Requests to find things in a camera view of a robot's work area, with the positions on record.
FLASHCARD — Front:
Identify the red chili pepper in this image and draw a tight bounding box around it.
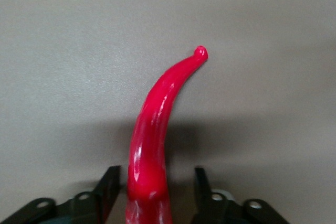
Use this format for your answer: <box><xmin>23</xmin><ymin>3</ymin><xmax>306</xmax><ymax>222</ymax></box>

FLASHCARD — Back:
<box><xmin>124</xmin><ymin>45</ymin><xmax>209</xmax><ymax>224</ymax></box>

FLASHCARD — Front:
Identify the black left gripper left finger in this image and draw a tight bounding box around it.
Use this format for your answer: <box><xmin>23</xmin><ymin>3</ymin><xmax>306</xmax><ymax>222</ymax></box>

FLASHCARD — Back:
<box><xmin>0</xmin><ymin>165</ymin><xmax>122</xmax><ymax>224</ymax></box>

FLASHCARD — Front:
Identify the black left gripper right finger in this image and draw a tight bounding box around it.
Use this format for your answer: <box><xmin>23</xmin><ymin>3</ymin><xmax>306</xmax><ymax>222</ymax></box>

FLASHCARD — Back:
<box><xmin>190</xmin><ymin>166</ymin><xmax>291</xmax><ymax>224</ymax></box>

